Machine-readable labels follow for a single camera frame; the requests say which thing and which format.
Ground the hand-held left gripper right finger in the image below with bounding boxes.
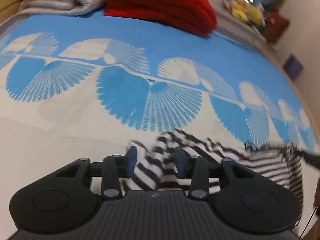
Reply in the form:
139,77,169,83
174,146,262,201

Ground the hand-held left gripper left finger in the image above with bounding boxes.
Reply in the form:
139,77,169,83
54,145,138,201

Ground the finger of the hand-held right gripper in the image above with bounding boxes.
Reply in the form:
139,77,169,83
297,149,320,171

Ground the striped shirt with white vest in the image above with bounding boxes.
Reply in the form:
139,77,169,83
120,129,305,213

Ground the blue and white bed sheet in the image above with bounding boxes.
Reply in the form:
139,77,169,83
0,14,317,205

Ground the yellow plush toy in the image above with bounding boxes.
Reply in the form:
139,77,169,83
246,5,264,26
230,0,248,21

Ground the red folded blanket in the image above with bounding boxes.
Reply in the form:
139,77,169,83
104,0,217,36

